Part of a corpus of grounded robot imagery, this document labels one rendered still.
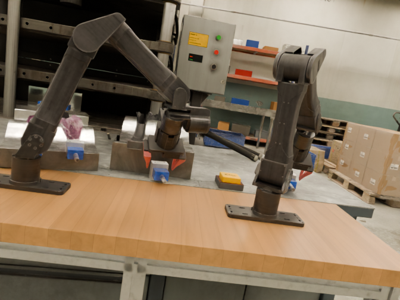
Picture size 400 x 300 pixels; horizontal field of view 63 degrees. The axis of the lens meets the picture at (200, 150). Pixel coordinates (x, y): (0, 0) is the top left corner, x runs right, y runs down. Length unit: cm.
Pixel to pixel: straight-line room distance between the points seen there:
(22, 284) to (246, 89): 699
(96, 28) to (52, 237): 45
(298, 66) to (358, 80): 769
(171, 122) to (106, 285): 63
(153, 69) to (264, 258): 51
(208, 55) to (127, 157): 102
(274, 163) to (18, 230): 57
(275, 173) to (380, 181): 390
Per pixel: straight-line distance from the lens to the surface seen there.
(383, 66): 871
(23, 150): 84
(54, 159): 102
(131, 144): 109
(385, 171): 466
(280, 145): 82
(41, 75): 193
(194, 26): 192
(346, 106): 839
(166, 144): 91
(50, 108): 83
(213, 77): 191
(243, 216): 83
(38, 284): 128
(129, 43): 83
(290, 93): 80
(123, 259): 72
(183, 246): 66
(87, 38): 80
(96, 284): 124
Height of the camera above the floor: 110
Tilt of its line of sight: 11 degrees down
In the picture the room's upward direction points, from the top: 10 degrees clockwise
